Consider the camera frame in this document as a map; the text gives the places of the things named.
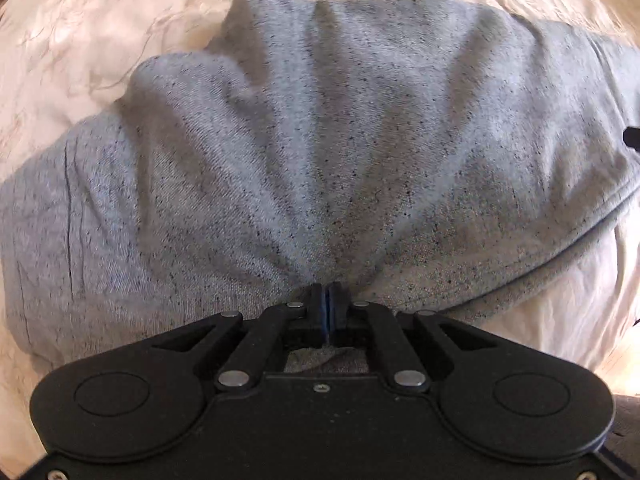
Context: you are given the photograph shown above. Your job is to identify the grey-blue speckled pants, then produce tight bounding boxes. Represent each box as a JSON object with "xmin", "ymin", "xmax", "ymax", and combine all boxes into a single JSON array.
[{"xmin": 0, "ymin": 0, "xmax": 640, "ymax": 377}]

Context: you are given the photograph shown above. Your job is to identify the cream embroidered bedspread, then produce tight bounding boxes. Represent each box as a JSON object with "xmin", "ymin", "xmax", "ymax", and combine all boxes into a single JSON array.
[{"xmin": 0, "ymin": 0, "xmax": 640, "ymax": 461}]

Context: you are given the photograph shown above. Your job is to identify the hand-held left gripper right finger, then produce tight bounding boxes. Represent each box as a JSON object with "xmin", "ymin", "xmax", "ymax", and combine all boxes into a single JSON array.
[{"xmin": 326, "ymin": 282, "xmax": 496, "ymax": 394}]

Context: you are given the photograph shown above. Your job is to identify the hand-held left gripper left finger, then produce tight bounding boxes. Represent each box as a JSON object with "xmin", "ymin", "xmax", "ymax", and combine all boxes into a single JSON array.
[{"xmin": 150, "ymin": 283, "xmax": 327, "ymax": 393}]

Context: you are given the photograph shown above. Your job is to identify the white bed sheet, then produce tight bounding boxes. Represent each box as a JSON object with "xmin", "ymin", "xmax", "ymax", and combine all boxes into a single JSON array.
[{"xmin": 452, "ymin": 210, "xmax": 640, "ymax": 388}]

